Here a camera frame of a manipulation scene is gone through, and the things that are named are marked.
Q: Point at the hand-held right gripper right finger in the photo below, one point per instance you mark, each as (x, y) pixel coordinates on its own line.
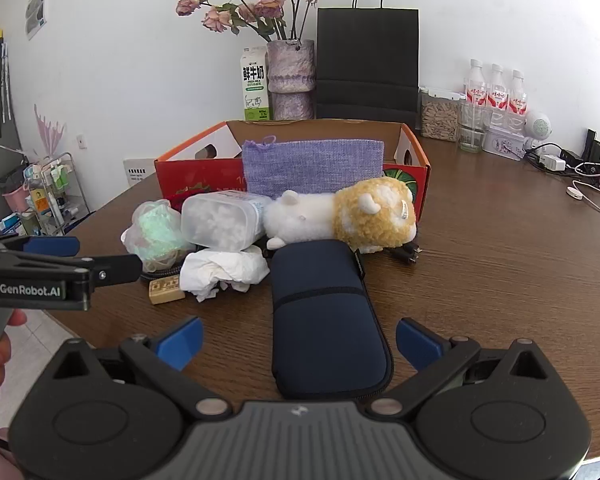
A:
(416, 345)

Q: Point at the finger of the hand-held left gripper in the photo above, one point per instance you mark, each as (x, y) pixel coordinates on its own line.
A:
(52, 246)
(115, 267)

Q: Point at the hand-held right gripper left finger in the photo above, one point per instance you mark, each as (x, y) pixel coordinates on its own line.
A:
(185, 341)

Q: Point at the small beige wooden block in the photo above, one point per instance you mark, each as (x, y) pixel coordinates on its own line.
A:
(166, 291)

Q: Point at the green sponge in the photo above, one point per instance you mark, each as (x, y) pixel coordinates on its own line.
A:
(155, 230)

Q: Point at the white tissue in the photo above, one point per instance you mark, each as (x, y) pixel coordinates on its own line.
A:
(215, 270)

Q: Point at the navy zip case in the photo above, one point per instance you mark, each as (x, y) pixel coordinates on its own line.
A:
(325, 320)

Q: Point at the red cardboard box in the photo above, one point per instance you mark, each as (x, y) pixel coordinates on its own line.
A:
(200, 170)

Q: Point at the white and yellow plush toy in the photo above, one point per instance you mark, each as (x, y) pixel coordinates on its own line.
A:
(370, 215)

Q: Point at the clear container of seeds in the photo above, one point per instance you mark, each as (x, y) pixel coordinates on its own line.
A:
(437, 120)

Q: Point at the blue and white carton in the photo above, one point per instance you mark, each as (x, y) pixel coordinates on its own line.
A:
(11, 223)

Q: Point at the pink waste bin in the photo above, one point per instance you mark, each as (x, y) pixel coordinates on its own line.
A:
(15, 196)

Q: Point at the white floral tin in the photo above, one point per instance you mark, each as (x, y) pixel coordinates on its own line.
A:
(502, 142)

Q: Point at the clear drinking glass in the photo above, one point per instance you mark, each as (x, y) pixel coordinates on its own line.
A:
(471, 130)

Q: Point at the white charger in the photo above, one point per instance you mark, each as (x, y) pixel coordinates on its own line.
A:
(552, 162)

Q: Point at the green and white milk carton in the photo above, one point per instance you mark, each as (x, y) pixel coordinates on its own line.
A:
(255, 85)

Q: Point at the white round speaker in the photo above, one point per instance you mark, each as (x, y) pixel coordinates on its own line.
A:
(540, 127)

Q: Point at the purple mottled vase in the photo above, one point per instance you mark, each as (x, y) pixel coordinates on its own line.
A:
(290, 75)

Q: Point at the black upright device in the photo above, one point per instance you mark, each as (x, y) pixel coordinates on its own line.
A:
(593, 145)

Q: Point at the black paper bag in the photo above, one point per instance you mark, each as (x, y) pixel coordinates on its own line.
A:
(367, 50)

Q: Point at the white wall switch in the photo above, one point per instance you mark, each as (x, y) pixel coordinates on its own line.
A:
(82, 141)

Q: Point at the pink feather wall decal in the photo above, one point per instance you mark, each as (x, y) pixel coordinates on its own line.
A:
(50, 130)

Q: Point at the wall picture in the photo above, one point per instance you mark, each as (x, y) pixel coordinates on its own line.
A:
(36, 10)

